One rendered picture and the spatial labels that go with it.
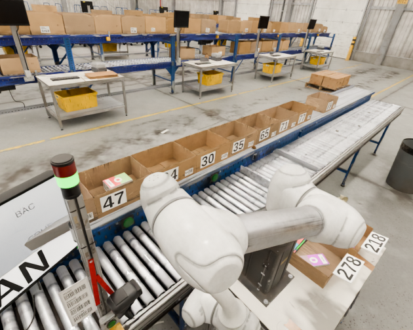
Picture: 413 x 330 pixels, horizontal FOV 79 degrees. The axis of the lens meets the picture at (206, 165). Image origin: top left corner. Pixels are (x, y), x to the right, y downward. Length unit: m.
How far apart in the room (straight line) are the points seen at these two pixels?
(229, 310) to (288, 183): 0.51
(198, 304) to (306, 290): 0.70
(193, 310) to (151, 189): 0.59
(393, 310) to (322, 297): 1.28
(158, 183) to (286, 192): 0.59
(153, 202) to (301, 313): 1.08
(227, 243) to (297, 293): 1.07
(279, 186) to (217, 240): 0.60
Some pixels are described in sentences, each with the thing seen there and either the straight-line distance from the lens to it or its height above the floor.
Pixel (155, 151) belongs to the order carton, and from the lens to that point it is 1.99.
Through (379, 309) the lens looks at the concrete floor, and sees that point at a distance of 2.75.
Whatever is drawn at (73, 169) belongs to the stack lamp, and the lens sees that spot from 0.69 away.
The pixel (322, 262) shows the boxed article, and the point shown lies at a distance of 1.71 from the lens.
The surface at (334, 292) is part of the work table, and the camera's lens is 1.65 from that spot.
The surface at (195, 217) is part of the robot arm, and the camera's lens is 0.53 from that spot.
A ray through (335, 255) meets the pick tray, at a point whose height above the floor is 0.76.
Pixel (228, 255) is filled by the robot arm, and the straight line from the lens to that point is 0.50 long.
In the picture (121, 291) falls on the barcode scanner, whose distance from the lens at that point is 1.07.
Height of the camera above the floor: 1.99
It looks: 32 degrees down
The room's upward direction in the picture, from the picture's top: 5 degrees clockwise
